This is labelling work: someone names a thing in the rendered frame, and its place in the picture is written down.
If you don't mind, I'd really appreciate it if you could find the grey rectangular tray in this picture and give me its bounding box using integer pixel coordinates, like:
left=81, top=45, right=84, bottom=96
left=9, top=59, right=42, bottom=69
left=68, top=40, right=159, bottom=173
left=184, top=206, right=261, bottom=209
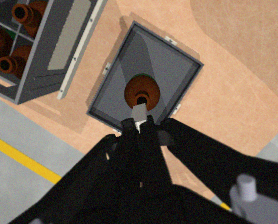
left=86, top=22, right=203, bottom=133

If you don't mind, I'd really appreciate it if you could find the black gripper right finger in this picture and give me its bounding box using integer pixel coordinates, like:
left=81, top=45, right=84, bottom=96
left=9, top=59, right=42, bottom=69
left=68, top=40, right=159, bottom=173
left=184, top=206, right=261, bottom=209
left=138, top=103, right=278, bottom=224

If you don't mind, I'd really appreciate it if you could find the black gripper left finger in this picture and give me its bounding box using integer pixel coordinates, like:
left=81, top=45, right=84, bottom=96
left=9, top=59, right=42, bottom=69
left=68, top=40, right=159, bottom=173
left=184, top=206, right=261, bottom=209
left=8, top=105, right=142, bottom=224

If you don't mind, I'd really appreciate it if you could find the grey divided crate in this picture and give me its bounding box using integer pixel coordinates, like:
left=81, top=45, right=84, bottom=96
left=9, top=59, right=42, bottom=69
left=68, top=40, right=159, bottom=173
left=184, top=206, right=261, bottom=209
left=0, top=0, right=98, bottom=105

